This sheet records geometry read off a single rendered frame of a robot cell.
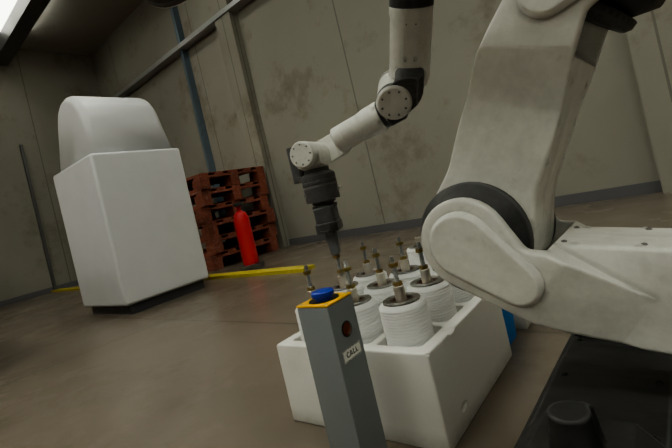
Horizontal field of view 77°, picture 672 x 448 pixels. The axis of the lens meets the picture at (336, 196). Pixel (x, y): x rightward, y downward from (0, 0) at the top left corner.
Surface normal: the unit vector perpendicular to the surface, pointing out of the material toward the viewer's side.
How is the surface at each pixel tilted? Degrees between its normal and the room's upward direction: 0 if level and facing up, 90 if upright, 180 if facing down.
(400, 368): 90
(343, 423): 90
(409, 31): 119
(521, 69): 113
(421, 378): 90
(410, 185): 90
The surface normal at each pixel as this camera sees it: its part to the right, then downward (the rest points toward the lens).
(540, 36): -0.63, 0.15
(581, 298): -0.26, 0.33
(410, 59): -0.13, 0.54
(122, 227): 0.76, -0.18
